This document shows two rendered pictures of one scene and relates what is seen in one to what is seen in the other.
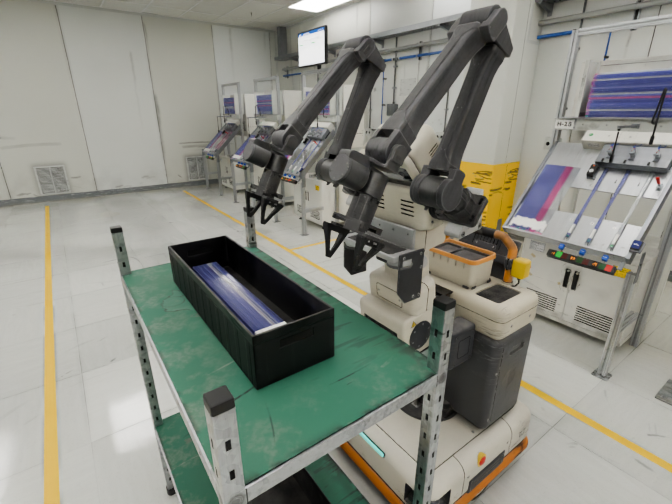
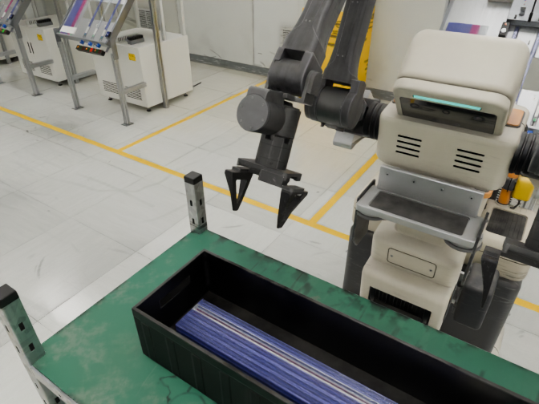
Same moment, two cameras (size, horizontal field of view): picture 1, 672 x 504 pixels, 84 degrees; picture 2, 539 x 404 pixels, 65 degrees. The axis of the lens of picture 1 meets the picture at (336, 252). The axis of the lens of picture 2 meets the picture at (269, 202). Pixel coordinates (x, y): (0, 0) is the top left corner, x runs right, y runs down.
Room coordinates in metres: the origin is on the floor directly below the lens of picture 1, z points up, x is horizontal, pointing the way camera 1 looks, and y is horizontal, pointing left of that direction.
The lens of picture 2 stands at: (0.50, 0.44, 1.56)
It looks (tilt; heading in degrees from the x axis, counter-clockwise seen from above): 34 degrees down; 339
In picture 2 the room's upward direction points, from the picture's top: straight up
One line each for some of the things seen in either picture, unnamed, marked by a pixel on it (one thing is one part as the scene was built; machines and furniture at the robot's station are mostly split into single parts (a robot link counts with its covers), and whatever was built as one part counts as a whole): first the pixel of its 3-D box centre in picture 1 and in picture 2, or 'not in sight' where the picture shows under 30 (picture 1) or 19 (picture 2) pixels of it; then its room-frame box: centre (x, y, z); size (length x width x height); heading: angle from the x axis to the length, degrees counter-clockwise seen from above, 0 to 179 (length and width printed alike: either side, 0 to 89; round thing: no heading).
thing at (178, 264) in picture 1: (237, 292); (319, 379); (0.82, 0.24, 1.01); 0.57 x 0.17 x 0.11; 36
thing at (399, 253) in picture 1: (383, 255); (418, 221); (1.11, -0.15, 0.99); 0.28 x 0.16 x 0.22; 36
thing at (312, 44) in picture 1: (315, 49); not in sight; (4.96, 0.24, 2.10); 0.58 x 0.14 x 0.41; 36
